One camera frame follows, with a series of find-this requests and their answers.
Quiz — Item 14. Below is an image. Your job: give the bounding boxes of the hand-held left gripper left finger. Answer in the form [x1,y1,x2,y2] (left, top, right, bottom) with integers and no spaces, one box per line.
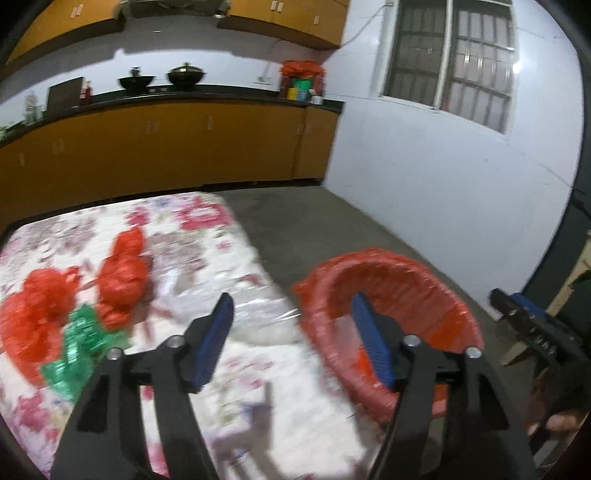
[50,292,235,480]

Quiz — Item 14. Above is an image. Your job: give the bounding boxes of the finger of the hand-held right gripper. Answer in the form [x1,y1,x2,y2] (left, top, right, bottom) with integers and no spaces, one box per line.
[489,288,553,341]

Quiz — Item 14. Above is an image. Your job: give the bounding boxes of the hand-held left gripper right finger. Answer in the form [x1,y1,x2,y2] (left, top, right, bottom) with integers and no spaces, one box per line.
[352,292,536,480]

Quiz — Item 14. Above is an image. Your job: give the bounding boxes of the clear plastic bag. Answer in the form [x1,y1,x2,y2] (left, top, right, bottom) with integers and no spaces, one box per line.
[330,314,365,366]

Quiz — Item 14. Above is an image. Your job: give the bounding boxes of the orange plastic wastebasket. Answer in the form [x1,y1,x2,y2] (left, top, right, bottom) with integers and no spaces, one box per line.
[292,248,485,424]

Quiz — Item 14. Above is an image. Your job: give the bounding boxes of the red plastic bag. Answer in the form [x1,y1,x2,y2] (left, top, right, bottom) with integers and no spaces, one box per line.
[0,267,84,389]
[95,227,153,331]

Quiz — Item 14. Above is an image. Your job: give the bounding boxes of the green plastic bag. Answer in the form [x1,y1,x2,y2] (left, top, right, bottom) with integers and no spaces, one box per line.
[41,305,130,403]

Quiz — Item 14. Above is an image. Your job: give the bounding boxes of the person's right hand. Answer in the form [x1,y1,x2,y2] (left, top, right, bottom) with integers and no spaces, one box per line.
[529,408,585,437]

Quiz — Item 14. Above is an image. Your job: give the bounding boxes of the clear plastic sheet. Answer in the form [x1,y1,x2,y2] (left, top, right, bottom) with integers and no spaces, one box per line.
[157,268,302,345]

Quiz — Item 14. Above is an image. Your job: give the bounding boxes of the floral tablecloth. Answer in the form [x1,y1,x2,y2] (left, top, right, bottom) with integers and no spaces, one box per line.
[0,191,385,480]

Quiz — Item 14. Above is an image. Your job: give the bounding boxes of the wooden lower kitchen cabinets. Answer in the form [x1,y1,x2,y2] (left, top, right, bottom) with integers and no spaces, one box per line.
[0,99,345,223]

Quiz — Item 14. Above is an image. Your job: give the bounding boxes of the wooden kitchen cabinets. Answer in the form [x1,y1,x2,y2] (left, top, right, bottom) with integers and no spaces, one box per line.
[0,99,345,223]
[9,0,352,64]

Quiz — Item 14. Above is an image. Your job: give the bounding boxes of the black kitchen countertop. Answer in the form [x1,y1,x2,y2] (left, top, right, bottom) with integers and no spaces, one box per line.
[0,83,346,147]

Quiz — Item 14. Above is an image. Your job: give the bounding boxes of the barred window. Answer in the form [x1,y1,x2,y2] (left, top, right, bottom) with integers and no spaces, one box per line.
[379,0,517,136]

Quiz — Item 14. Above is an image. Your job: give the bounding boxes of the black wok with lid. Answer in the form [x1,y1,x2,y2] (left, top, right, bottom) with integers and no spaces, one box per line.
[166,62,204,89]

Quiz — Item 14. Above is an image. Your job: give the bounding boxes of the red bag on boxes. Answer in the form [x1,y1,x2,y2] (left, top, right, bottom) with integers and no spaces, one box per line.
[279,60,327,80]

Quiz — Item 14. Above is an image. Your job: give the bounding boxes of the dark cutting board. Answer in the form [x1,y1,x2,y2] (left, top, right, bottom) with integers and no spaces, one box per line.
[47,77,85,110]

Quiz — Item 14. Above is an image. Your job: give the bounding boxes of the wooden upper kitchen cabinets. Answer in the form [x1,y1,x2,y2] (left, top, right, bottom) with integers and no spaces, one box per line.
[9,0,352,64]

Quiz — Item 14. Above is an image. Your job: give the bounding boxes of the steel range hood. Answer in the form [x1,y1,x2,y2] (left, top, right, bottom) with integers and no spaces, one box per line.
[117,0,232,19]

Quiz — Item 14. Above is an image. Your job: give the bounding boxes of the white wall cable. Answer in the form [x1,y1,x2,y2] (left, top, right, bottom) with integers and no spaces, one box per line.
[342,0,399,48]

